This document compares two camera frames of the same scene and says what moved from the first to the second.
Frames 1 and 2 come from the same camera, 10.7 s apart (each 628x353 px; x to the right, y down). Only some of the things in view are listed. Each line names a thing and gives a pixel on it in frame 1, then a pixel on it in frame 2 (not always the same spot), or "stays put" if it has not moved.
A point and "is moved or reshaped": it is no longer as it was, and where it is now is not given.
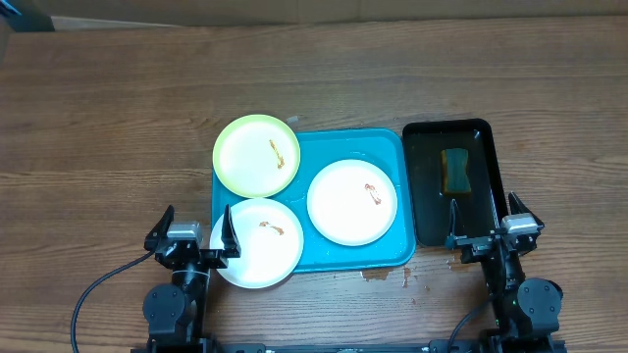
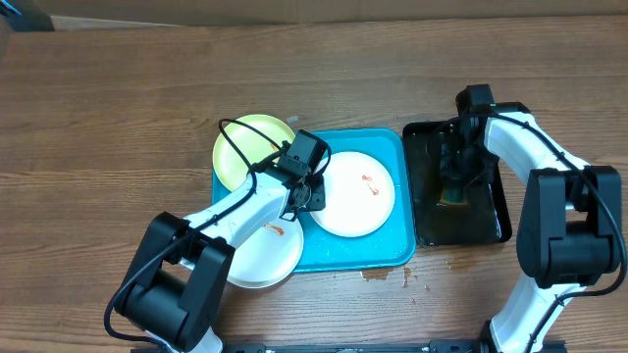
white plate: (351, 202) is moved or reshaped
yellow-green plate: (256, 156) stays put
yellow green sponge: (455, 179) is moved or reshaped
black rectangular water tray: (451, 160) stays put
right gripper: (494, 240) -> (454, 167)
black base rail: (483, 346) stays put
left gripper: (220, 259) -> (319, 197)
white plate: (271, 244) stays put
